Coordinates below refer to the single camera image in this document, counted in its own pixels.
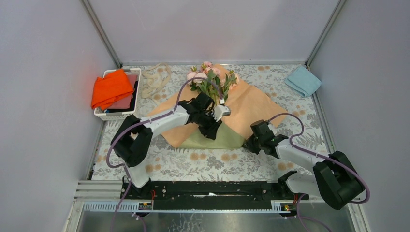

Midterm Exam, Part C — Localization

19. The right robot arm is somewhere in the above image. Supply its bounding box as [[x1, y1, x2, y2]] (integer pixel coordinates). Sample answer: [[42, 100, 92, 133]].
[[243, 120, 369, 210]]

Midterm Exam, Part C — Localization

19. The white plastic basket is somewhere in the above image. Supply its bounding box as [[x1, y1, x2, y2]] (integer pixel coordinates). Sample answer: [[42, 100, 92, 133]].
[[93, 68, 143, 121]]

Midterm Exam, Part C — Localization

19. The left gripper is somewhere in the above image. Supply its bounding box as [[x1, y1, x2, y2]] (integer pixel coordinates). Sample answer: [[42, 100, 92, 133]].
[[195, 111, 222, 141]]

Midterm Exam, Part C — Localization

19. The light blue cloth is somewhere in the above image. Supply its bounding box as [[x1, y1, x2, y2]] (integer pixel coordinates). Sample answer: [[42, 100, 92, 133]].
[[284, 66, 322, 98]]

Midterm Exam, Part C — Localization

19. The brown kraft wrapping paper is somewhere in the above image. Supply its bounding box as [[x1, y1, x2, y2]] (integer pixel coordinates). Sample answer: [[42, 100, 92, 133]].
[[162, 75, 286, 149]]

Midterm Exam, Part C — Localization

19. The peach fake rose stem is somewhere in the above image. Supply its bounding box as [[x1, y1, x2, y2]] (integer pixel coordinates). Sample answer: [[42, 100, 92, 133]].
[[187, 65, 221, 100]]

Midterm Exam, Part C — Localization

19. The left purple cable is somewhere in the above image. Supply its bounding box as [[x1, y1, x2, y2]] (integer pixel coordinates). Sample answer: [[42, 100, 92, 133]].
[[105, 76, 225, 232]]

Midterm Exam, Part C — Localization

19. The floral patterned table mat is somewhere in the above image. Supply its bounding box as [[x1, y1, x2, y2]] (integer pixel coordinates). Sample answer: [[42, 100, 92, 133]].
[[90, 65, 328, 181]]

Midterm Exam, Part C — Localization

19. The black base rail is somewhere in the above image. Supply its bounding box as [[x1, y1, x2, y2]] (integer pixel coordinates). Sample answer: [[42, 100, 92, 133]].
[[120, 179, 309, 210]]

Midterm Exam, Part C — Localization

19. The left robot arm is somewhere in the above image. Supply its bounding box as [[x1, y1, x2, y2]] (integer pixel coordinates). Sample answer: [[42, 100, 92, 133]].
[[110, 93, 231, 199]]

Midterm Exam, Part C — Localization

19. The orange cloth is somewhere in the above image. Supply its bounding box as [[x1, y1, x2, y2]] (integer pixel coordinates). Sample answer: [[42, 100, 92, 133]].
[[90, 69, 134, 110]]

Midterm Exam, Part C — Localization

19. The beige ribbon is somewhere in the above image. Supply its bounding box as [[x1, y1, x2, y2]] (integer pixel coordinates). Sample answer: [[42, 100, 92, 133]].
[[141, 62, 172, 99]]

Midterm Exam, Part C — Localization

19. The pink fake rose stem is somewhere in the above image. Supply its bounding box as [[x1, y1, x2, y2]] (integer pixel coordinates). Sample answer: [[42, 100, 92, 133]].
[[199, 61, 221, 98]]

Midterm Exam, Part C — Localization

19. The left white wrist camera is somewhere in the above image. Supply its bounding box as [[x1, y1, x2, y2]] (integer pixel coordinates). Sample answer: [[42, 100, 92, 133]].
[[213, 99, 231, 122]]

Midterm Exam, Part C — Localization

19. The fake rose stem with bud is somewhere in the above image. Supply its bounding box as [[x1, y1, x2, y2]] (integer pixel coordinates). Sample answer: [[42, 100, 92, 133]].
[[220, 70, 240, 101]]

